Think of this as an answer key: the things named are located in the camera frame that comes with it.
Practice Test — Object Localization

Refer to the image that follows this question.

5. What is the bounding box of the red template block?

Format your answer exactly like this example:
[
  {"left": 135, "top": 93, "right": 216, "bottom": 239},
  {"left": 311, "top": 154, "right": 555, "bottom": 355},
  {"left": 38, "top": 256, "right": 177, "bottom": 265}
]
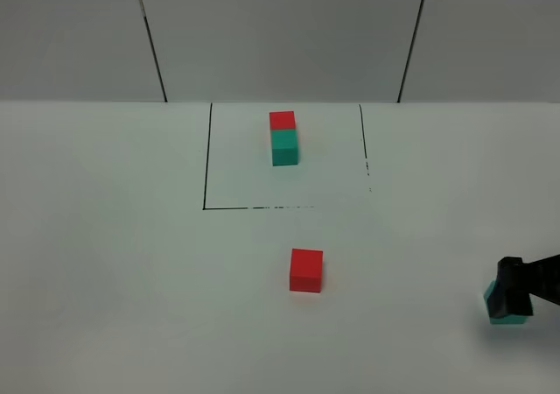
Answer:
[{"left": 269, "top": 111, "right": 297, "bottom": 130}]

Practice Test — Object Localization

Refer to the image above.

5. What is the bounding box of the green template block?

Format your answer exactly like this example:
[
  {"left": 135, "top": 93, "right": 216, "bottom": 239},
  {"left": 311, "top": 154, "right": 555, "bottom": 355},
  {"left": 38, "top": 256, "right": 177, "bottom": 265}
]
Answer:
[{"left": 270, "top": 129, "right": 299, "bottom": 166}]

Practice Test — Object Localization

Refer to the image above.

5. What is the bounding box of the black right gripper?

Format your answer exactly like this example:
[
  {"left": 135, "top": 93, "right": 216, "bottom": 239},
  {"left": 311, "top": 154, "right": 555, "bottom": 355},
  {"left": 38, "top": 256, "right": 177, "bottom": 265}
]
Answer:
[{"left": 486, "top": 255, "right": 560, "bottom": 319}]

